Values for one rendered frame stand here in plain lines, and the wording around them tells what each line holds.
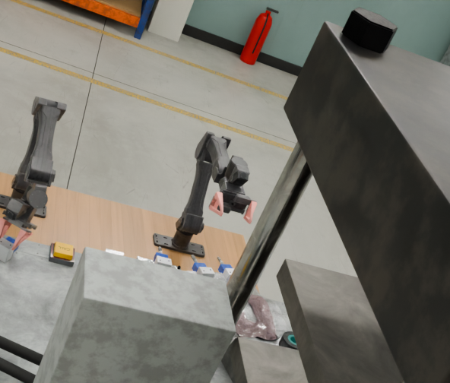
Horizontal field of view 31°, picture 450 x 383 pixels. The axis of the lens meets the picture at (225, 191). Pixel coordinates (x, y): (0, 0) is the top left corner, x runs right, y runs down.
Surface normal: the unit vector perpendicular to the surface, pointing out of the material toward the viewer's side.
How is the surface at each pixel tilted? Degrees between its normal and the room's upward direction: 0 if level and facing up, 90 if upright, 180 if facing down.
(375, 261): 90
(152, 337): 90
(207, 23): 90
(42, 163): 39
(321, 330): 0
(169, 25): 90
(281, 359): 0
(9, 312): 0
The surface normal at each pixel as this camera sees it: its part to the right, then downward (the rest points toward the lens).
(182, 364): 0.13, 0.52
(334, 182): -0.92, -0.26
